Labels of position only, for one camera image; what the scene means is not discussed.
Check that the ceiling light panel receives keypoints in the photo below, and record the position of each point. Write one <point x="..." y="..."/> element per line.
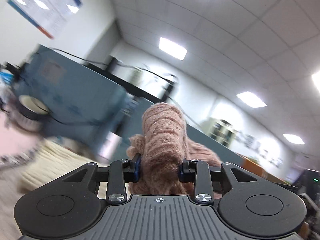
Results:
<point x="173" y="48"/>
<point x="250" y="99"/>
<point x="293" y="138"/>
<point x="316" y="80"/>

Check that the beige printed blanket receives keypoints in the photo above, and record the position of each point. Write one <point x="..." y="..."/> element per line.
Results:
<point x="10" y="200"/>

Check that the striped ceramic bowl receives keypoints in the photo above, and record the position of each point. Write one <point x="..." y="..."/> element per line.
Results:
<point x="30" y="110"/>

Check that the orange cabinet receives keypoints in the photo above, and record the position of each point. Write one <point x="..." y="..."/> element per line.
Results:
<point x="260" y="168"/>

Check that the pink knitted garment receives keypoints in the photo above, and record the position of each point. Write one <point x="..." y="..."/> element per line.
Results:
<point x="162" y="135"/>

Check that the large blue foam board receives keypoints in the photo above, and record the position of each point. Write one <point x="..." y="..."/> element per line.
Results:
<point x="82" y="92"/>

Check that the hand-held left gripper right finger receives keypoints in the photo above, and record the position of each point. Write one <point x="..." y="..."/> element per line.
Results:
<point x="180" y="173"/>

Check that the wall poster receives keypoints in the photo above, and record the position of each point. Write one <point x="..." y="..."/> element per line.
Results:
<point x="45" y="2"/>

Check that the cream knitted sweater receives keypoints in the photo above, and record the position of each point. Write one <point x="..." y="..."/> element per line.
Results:
<point x="50" y="162"/>

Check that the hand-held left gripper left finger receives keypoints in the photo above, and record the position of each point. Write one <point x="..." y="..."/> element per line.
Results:
<point x="137" y="171"/>

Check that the bookshelf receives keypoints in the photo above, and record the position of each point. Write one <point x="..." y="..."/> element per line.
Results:
<point x="222" y="131"/>

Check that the black machine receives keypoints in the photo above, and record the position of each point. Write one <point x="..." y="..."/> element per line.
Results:
<point x="310" y="182"/>

